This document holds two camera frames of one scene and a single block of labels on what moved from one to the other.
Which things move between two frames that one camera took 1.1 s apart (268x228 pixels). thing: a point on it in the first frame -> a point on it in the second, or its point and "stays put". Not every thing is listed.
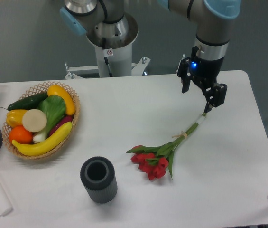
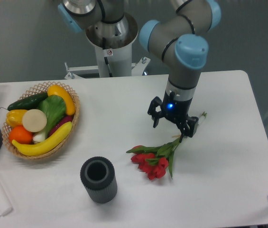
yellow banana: [44, 147] stays put
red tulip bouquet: [154, 161] stays put
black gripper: [204, 72] -> [177, 110]
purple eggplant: [65, 119] stays put
